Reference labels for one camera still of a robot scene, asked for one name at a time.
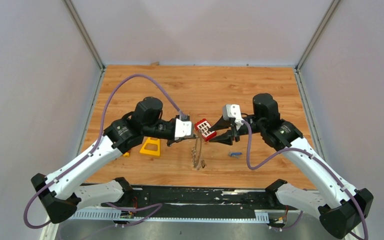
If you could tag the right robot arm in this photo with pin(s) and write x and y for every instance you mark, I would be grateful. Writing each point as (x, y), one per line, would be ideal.
(339, 205)

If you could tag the grey metal keyring disc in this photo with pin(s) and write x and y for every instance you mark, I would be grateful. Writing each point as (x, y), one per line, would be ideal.
(197, 152)

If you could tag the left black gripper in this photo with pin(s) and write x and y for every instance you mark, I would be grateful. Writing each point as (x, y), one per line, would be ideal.
(172, 141)

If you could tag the white slotted cable duct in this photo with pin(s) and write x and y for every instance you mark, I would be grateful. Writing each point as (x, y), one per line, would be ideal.
(116, 215)

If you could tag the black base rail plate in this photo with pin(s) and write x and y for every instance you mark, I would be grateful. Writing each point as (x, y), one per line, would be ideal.
(199, 202)

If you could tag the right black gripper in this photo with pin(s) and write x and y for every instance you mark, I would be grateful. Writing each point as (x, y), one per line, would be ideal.
(227, 137)

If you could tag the red window toy block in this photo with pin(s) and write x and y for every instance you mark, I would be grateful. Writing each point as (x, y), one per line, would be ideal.
(203, 127)

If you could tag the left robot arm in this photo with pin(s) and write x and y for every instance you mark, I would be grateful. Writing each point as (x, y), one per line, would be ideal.
(63, 192)

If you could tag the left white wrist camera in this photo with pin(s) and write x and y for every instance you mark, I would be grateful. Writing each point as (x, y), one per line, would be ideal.
(182, 128)

